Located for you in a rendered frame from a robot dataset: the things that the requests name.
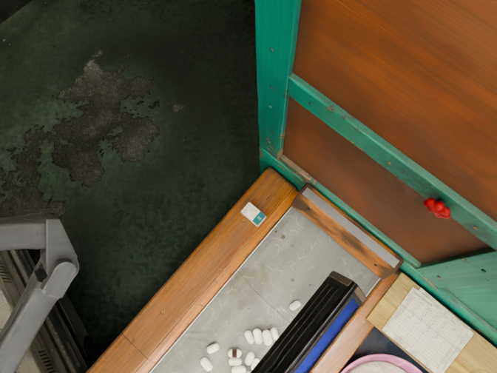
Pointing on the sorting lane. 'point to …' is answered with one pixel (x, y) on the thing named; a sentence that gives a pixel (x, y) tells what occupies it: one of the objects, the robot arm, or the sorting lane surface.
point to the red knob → (437, 208)
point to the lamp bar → (313, 327)
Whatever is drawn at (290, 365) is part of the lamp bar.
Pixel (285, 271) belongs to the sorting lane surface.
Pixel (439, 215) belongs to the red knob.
